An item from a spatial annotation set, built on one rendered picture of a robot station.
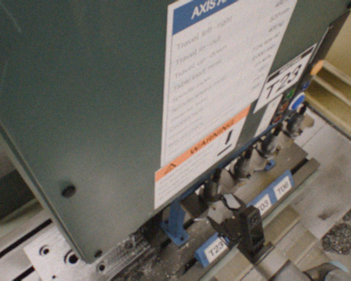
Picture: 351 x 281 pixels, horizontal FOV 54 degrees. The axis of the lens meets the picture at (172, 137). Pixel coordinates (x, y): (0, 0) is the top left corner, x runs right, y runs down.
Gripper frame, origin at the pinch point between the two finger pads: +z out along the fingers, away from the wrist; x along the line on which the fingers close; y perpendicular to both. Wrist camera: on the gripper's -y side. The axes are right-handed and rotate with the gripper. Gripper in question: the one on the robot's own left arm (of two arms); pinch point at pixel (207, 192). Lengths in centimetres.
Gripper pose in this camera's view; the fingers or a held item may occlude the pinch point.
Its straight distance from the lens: 90.5
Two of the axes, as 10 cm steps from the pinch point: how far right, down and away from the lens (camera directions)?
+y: -0.6, 5.7, 8.2
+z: -6.5, -6.4, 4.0
